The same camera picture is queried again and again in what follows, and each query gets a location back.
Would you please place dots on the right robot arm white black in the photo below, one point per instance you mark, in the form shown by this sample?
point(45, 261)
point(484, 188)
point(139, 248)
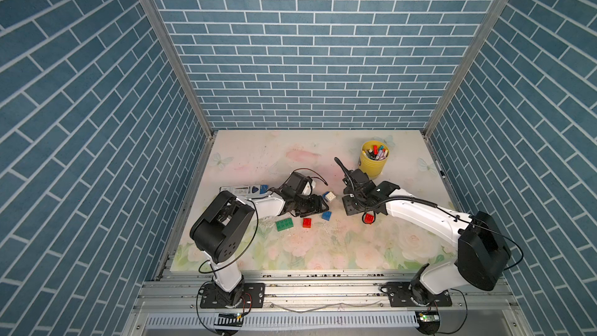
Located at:
point(481, 253)

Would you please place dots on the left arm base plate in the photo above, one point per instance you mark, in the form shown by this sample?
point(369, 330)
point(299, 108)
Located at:
point(213, 297)

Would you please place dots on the blue lego brick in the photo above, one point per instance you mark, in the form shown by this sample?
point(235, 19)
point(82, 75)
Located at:
point(326, 215)

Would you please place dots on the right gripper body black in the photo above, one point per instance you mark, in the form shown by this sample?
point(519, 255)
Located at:
point(352, 204)

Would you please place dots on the aluminium rail frame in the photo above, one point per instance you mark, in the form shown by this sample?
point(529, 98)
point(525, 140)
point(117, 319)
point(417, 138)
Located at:
point(322, 303)

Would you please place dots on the white blue toothpaste box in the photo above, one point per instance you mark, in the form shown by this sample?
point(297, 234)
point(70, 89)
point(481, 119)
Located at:
point(250, 191)

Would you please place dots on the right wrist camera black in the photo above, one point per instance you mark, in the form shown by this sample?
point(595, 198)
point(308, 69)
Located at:
point(356, 182)

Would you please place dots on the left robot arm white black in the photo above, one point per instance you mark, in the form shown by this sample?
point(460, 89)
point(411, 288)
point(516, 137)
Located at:
point(219, 230)

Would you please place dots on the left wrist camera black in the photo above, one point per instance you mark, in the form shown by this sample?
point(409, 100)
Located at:
point(300, 184)

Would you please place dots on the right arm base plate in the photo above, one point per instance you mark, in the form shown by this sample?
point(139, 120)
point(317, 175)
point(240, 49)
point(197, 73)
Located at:
point(404, 294)

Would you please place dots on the yellow pen cup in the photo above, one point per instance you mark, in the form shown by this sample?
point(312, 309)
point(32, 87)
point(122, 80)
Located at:
point(373, 157)

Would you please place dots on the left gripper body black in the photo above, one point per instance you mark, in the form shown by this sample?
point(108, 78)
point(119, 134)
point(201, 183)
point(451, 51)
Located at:
point(305, 205)

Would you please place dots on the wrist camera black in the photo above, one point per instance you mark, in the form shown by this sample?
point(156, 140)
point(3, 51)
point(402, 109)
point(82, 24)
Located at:
point(300, 184)
point(356, 182)

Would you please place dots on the green lego plate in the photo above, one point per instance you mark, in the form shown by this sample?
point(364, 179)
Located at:
point(284, 224)

